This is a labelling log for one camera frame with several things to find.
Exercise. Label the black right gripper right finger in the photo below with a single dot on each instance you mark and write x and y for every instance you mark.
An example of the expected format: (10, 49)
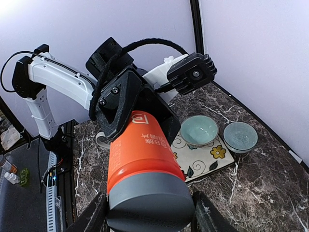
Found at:
(207, 218)

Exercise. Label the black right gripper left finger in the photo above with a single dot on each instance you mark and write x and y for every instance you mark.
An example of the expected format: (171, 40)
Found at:
(92, 218)

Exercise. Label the orange bottle with grey lid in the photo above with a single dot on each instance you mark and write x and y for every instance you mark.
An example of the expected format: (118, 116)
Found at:
(146, 188)

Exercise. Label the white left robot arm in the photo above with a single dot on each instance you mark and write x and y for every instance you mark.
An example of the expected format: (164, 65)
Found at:
(38, 71)

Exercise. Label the beige printed ceramic mug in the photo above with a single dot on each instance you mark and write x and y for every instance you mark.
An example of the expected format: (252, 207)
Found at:
(101, 140)

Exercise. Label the square floral ceramic plate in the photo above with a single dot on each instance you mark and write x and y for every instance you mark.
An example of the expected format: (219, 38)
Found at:
(196, 163)

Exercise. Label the teal striped ceramic bowl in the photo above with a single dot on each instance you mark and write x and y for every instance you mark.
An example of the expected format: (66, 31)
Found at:
(199, 130)

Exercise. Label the small vials beside table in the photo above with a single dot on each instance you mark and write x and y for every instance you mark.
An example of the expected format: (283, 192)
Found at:
(10, 170)

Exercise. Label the white slotted cable duct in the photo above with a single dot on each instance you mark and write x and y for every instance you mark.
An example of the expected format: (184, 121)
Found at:
(53, 202)

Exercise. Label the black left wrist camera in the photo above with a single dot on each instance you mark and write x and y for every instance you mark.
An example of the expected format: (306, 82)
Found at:
(191, 73)

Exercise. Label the black left frame post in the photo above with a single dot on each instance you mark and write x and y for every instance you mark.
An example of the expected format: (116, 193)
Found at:
(197, 26)

